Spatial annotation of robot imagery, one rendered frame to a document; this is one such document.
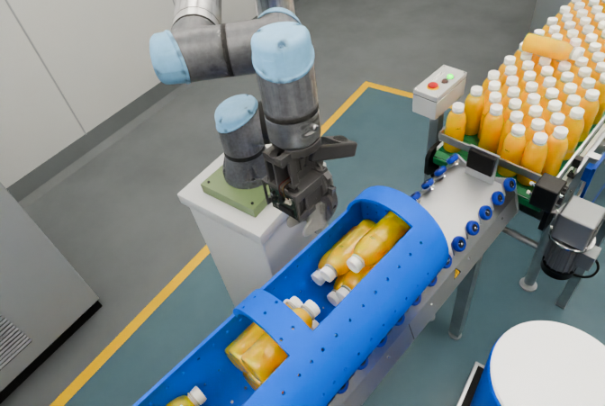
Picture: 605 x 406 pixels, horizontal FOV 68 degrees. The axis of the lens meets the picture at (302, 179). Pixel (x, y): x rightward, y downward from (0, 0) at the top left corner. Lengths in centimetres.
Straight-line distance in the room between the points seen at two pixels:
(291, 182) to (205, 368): 62
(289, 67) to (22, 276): 195
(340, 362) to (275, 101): 59
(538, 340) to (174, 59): 96
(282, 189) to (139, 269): 220
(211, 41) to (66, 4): 290
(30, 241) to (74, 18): 177
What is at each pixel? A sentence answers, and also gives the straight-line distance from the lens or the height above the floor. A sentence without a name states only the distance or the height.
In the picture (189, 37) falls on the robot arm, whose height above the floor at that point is 178.
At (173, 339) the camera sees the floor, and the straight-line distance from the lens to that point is 247.
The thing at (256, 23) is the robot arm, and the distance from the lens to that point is 66.
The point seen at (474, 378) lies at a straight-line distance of 208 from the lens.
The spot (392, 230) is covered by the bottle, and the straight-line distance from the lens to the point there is 112.
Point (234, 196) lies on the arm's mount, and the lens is 125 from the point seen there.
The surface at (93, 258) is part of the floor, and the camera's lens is 300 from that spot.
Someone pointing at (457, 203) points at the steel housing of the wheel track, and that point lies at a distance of 153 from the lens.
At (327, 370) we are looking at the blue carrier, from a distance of 97.
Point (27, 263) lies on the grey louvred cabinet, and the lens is 232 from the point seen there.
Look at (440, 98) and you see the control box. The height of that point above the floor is 108.
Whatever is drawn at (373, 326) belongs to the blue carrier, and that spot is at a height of 115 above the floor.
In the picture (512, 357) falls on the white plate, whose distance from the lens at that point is 115.
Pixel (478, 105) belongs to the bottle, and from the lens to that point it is 175.
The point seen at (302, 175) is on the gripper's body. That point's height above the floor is 160.
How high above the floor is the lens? 205
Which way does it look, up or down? 44 degrees down
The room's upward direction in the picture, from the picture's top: 10 degrees counter-clockwise
